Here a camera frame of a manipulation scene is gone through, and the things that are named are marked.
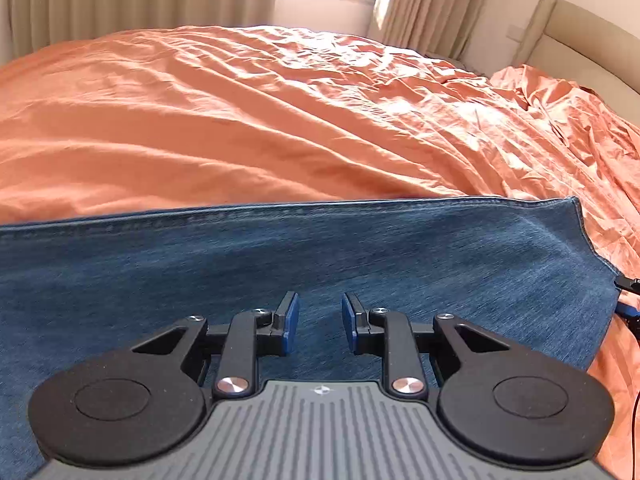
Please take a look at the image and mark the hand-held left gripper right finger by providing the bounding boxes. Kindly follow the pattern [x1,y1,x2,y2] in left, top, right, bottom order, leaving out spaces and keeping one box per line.
[341,292,511,401]

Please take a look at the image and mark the beige padded headboard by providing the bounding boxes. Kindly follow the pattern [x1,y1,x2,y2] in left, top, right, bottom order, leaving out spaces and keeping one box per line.
[512,0,640,116]

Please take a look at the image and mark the blue denim pants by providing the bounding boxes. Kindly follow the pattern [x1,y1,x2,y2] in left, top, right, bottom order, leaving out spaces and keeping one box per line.
[0,196,621,480]

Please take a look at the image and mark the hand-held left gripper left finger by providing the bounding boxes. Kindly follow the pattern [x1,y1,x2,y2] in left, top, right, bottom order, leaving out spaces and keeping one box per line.
[131,291,301,401]

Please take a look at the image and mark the orange pillow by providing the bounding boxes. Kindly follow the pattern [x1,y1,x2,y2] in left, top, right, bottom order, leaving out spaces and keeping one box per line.
[487,64,640,281]

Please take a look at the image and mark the orange duvet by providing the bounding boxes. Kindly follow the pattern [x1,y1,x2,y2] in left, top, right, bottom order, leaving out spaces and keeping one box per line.
[0,25,640,480]

